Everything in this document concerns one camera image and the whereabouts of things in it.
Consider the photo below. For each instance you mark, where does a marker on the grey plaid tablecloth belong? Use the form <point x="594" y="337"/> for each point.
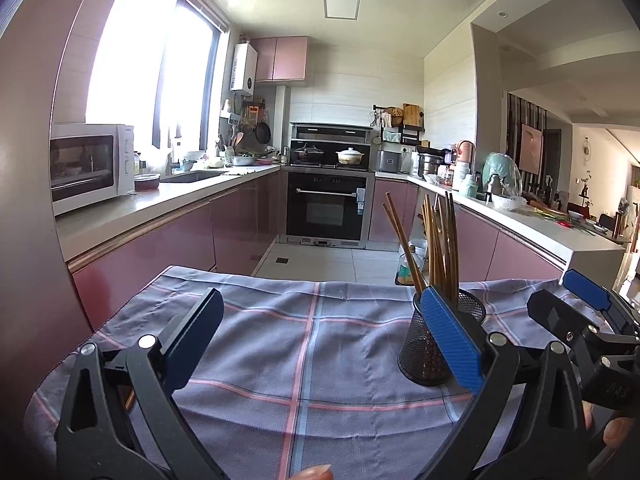
<point x="270" y="340"/>

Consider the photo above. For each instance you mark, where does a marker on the mint green jar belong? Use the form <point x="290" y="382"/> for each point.
<point x="469" y="187"/>

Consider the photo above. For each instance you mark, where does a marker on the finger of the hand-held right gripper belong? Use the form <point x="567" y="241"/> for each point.
<point x="587" y="290"/>
<point x="550" y="315"/>

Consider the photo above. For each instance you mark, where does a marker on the hanging black frying pan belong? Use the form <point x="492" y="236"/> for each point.
<point x="263" y="134"/>

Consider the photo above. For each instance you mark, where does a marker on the kitchen sink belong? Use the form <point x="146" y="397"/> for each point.
<point x="192" y="176"/>

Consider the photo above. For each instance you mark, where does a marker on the metal basin of vegetables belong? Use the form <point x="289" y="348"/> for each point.
<point x="244" y="160"/>

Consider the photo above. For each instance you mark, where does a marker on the white microwave oven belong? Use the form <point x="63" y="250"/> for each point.
<point x="85" y="165"/>

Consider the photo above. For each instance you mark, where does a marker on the ceiling light panel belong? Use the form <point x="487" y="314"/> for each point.
<point x="341" y="1"/>

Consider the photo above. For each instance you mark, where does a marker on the black built-in oven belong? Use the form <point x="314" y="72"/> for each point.
<point x="325" y="205"/>

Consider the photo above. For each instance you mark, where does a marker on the white covered bowl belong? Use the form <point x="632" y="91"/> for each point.
<point x="509" y="201"/>

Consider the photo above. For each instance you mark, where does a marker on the white gas water heater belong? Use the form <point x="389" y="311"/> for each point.
<point x="243" y="67"/>

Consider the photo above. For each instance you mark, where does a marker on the black lidded pot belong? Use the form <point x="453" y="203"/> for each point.
<point x="307" y="154"/>

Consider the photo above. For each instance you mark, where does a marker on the white ceramic pot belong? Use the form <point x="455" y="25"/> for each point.
<point x="352" y="156"/>

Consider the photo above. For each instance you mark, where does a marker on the pink wall cabinet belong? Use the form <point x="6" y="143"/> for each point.
<point x="280" y="59"/>

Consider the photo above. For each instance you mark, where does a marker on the mint green appliance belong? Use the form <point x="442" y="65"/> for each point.
<point x="500" y="170"/>

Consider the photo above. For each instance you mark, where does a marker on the person's left hand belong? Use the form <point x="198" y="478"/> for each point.
<point x="315" y="474"/>

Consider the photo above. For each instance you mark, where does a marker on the wooden cutting board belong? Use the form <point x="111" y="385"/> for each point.
<point x="411" y="115"/>

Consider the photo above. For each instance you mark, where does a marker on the pink base cabinet with countertop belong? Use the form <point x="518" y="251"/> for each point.
<point x="480" y="250"/>
<point x="185" y="240"/>

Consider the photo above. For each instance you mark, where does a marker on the black mesh utensil holder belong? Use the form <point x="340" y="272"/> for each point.
<point x="425" y="350"/>

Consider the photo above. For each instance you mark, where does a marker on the pink kettle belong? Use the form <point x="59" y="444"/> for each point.
<point x="465" y="151"/>

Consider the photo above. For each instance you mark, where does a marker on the grey rice cooker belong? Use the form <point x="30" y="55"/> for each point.
<point x="389" y="161"/>

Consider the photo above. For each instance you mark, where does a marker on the metal faucet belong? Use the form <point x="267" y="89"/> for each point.
<point x="171" y="162"/>

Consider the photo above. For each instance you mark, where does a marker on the red bowl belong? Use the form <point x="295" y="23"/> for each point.
<point x="147" y="182"/>

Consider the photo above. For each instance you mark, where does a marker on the utensil crock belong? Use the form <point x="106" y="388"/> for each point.
<point x="229" y="156"/>

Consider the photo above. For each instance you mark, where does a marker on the bundle of chopsticks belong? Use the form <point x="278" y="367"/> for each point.
<point x="440" y="250"/>

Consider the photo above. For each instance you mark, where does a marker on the framed wall picture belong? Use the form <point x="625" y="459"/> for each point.
<point x="531" y="149"/>

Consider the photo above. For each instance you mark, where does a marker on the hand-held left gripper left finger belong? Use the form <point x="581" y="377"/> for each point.
<point x="192" y="340"/>

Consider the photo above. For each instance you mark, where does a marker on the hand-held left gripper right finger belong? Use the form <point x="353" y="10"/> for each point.
<point x="452" y="340"/>

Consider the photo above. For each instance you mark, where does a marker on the black wall rack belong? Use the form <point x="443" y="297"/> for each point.
<point x="407" y="132"/>

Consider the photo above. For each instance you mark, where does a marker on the plastic oil bottle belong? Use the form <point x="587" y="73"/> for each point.
<point x="404" y="272"/>

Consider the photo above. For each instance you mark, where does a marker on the person's right hand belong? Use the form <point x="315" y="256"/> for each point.
<point x="622" y="432"/>

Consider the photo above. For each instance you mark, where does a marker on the dark slatted room divider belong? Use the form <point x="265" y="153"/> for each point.
<point x="512" y="125"/>

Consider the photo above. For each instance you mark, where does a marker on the kitchen window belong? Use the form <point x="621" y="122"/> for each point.
<point x="130" y="70"/>

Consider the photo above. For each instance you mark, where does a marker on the black range hood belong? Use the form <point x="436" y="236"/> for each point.
<point x="330" y="132"/>

